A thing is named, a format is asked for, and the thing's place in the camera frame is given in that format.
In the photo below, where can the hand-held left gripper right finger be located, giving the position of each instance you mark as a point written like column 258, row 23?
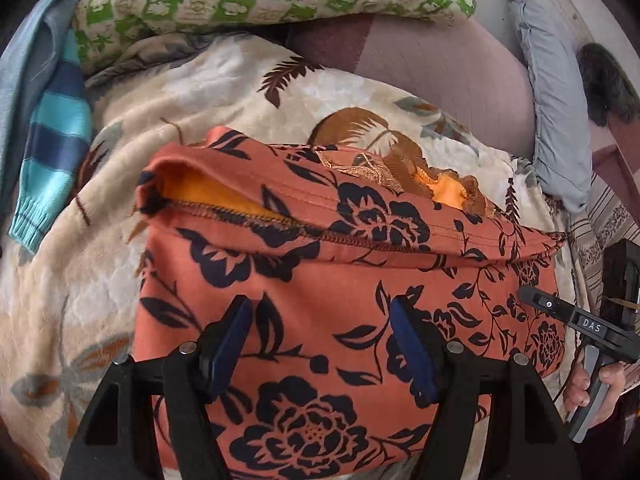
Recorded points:
column 412, row 350

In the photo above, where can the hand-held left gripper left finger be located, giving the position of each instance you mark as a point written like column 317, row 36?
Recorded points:
column 230, row 345

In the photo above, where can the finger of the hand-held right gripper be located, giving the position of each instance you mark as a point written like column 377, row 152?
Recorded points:
column 545, row 302

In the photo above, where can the orange floral garment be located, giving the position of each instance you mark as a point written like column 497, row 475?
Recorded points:
column 325, row 270

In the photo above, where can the person's right hand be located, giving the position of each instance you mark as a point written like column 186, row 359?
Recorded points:
column 612, row 385

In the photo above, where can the striped floral cushion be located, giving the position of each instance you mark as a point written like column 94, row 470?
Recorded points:
column 610, row 220

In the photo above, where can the grey-blue pillow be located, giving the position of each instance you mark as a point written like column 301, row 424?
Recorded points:
column 555, row 110

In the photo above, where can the dark fur-trimmed coat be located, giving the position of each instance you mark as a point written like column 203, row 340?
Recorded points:
column 605, row 85

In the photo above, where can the cream leaf-print blanket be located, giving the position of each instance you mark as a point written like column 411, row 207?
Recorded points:
column 200, row 95

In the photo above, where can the mauve pillow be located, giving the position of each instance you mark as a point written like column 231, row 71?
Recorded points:
column 425, row 70

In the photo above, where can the blue striped sweater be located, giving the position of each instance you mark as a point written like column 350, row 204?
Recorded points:
column 55, row 150

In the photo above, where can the blue towel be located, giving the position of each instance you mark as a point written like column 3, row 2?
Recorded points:
column 25, row 75

